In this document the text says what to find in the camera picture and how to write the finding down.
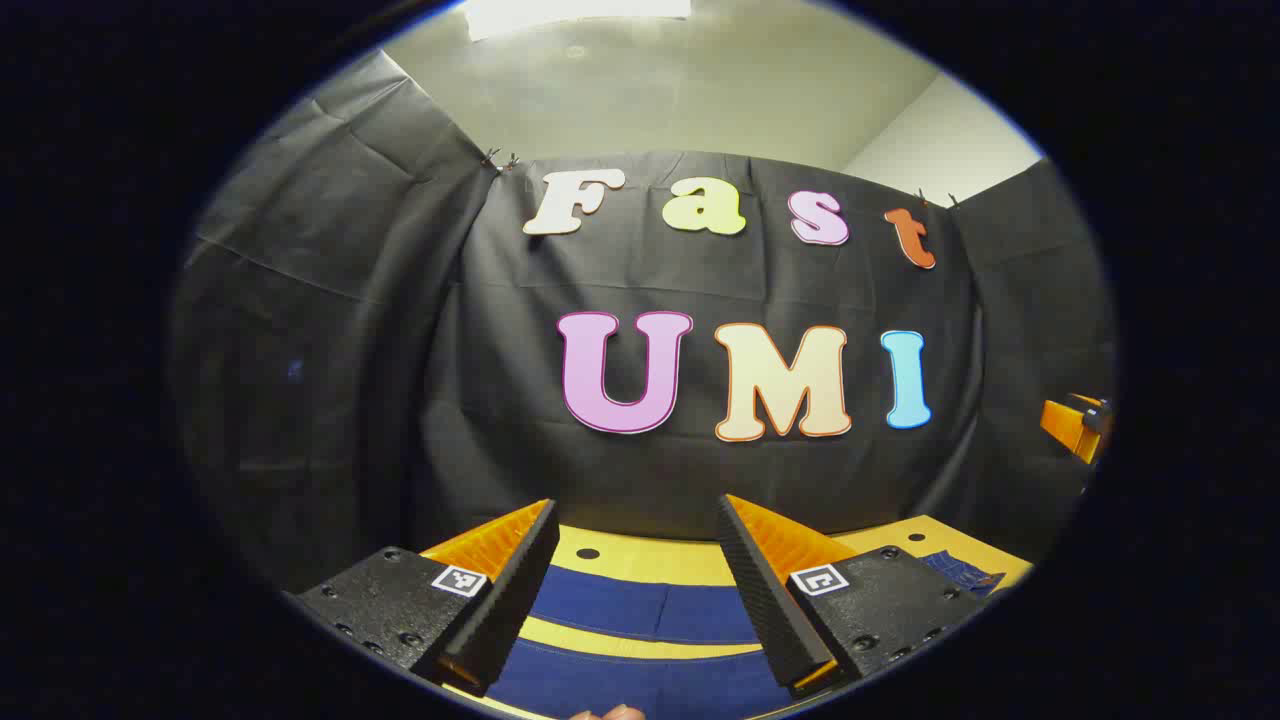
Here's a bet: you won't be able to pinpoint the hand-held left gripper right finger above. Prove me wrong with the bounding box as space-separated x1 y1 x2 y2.
717 494 987 699

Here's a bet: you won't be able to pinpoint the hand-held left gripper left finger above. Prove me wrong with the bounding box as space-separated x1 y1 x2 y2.
290 499 561 697

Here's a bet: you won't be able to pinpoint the blue denim jeans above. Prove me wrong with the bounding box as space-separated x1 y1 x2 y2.
487 550 1006 720

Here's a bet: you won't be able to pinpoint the black backdrop cloth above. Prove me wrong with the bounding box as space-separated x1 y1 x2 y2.
168 50 1116 591

